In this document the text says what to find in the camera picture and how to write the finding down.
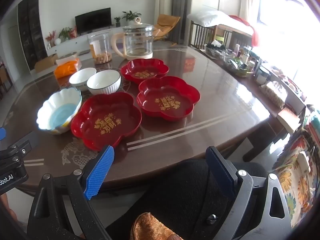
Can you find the leafy green plant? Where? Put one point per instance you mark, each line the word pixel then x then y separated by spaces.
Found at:
pixel 65 33

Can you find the round white vase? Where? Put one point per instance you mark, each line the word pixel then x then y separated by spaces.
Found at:
pixel 57 41

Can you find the red flowers in vase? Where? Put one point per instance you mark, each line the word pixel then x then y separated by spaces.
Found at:
pixel 50 37

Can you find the red flower-shaped plate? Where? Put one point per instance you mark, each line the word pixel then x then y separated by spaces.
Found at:
pixel 150 100
pixel 82 127
pixel 130 71

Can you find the black television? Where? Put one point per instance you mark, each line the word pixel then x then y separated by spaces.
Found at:
pixel 93 21

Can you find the white ribbed bowl dark rim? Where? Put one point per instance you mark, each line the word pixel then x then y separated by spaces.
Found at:
pixel 103 81

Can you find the jar with dark lid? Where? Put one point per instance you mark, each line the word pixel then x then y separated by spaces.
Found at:
pixel 262 76

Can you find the dark display cabinet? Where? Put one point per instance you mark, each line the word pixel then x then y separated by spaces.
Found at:
pixel 32 30

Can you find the cardboard box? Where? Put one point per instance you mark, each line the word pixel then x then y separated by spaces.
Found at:
pixel 46 63

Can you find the red cloth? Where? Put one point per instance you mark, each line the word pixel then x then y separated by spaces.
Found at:
pixel 255 33

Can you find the glass bowl of clutter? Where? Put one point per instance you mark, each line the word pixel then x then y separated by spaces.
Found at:
pixel 225 56

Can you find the wooden dining chairs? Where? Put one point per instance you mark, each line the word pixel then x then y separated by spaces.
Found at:
pixel 5 80

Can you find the small green potted plant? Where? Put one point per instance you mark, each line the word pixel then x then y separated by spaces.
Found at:
pixel 117 20

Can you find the stack of folded towels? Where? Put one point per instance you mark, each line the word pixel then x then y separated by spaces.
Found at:
pixel 313 122

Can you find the orange lounge chair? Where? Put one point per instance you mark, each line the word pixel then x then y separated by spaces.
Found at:
pixel 165 23

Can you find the wooden side table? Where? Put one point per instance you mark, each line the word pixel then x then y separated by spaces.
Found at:
pixel 260 100

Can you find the white standing air conditioner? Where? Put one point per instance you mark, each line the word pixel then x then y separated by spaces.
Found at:
pixel 163 0

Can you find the person's left hand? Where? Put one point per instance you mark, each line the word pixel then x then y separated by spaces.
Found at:
pixel 7 208

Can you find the blue scalloped bowl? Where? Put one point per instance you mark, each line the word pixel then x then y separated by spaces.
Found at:
pixel 62 113

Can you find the brown book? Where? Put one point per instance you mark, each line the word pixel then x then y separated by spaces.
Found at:
pixel 288 120

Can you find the clear bag of nuts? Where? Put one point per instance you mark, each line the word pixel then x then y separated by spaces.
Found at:
pixel 273 95

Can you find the window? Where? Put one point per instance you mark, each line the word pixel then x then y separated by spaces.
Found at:
pixel 282 10

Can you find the white storage box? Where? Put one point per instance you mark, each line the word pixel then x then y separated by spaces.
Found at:
pixel 292 90

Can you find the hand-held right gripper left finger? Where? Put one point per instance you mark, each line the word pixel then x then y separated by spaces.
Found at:
pixel 100 172

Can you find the orange tissue pack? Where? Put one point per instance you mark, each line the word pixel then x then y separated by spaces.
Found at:
pixel 67 68

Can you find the wooden slatted bench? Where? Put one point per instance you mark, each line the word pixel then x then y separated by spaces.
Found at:
pixel 200 36

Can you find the white bowl with blue print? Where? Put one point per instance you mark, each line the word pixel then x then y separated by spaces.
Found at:
pixel 81 77

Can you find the green plastic stool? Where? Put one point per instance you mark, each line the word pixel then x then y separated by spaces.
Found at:
pixel 220 40

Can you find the floral blanket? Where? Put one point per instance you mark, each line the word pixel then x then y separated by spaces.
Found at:
pixel 292 187

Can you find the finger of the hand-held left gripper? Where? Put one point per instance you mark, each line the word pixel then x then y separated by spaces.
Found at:
pixel 2 133

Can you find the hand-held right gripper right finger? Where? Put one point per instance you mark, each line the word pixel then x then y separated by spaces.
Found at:
pixel 221 170

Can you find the person's right forearm brown sleeve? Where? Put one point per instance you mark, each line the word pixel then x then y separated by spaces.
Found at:
pixel 150 226

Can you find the red gift box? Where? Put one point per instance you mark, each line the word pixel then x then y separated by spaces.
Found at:
pixel 73 32

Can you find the large green potted plant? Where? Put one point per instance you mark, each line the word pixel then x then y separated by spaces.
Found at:
pixel 130 15

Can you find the white pillow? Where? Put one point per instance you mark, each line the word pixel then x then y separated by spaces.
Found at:
pixel 207 18

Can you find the white television cabinet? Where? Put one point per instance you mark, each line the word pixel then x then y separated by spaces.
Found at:
pixel 75 42

